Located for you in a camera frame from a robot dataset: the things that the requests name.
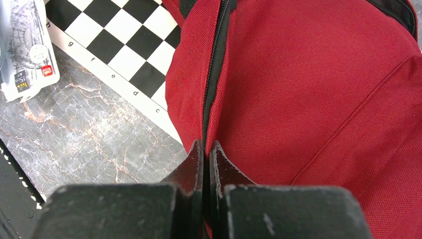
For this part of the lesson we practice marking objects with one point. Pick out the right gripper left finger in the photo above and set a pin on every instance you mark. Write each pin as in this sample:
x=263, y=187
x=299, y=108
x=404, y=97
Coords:
x=169, y=209

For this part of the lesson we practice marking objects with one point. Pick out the packaged ruler set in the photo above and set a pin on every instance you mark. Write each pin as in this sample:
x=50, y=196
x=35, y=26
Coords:
x=27, y=60

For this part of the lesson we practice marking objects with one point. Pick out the red student backpack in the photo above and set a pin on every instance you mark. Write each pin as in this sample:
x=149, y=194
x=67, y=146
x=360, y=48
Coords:
x=307, y=92

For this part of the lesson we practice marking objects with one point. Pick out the black white chess mat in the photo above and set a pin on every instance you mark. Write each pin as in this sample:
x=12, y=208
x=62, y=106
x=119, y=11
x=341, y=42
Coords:
x=128, y=44

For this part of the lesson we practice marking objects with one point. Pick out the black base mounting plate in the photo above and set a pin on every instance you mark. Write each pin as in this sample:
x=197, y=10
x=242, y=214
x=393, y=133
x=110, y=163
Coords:
x=20, y=202

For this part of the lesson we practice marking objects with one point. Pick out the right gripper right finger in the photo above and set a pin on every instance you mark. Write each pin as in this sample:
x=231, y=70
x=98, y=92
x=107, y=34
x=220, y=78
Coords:
x=241, y=209

